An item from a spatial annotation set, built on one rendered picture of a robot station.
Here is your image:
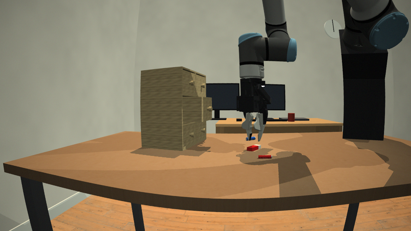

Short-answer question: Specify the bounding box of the red and white eraser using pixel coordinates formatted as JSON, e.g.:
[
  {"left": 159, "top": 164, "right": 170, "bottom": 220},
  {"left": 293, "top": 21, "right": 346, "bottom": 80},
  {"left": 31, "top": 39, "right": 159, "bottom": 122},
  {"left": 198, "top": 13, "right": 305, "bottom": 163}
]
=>
[{"left": 247, "top": 144, "right": 261, "bottom": 151}]

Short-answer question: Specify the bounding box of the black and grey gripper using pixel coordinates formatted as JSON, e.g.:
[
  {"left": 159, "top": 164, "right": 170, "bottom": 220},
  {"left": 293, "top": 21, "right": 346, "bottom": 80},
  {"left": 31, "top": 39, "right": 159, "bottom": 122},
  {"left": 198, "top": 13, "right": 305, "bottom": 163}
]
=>
[{"left": 237, "top": 78, "right": 268, "bottom": 141}]

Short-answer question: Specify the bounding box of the brown wooden chest of drawers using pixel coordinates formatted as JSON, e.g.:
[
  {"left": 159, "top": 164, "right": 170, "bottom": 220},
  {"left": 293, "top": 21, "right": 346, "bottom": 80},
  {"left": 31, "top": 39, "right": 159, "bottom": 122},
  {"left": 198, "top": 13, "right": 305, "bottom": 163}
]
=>
[{"left": 140, "top": 66, "right": 206, "bottom": 151}]

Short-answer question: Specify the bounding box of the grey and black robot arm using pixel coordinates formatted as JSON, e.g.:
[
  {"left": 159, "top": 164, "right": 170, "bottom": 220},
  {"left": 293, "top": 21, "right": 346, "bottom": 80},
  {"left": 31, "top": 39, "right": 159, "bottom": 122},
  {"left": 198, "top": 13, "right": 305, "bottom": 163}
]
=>
[{"left": 238, "top": 0, "right": 409, "bottom": 79}]

